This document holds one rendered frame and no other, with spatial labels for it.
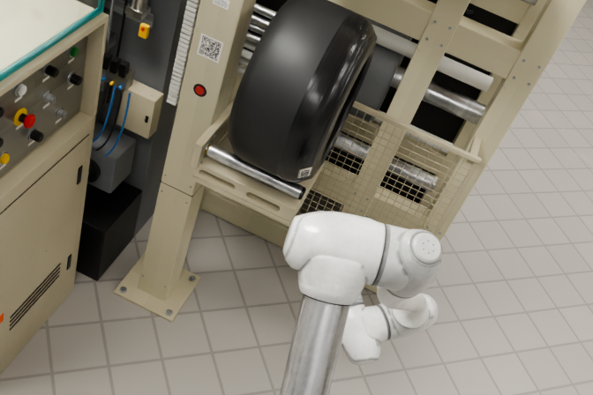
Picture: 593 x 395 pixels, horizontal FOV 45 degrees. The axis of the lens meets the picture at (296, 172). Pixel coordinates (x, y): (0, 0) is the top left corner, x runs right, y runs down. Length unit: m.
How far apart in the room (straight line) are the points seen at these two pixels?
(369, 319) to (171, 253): 1.05
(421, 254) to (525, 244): 2.69
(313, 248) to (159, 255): 1.49
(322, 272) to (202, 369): 1.51
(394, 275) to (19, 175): 1.15
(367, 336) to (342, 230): 0.61
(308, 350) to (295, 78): 0.81
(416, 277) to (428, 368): 1.79
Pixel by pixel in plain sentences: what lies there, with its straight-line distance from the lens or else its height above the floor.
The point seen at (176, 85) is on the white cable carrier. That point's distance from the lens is 2.36.
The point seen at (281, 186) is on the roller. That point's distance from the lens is 2.28.
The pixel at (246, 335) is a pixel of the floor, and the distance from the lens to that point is 3.01.
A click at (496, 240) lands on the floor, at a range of 4.01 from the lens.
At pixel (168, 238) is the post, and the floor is 0.37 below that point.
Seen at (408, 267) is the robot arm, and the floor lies 1.42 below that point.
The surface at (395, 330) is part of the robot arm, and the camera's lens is 2.03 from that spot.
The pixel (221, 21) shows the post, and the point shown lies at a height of 1.32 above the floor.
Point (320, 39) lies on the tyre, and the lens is 2.03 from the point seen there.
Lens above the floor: 2.39
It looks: 39 degrees down
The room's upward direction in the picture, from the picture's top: 21 degrees clockwise
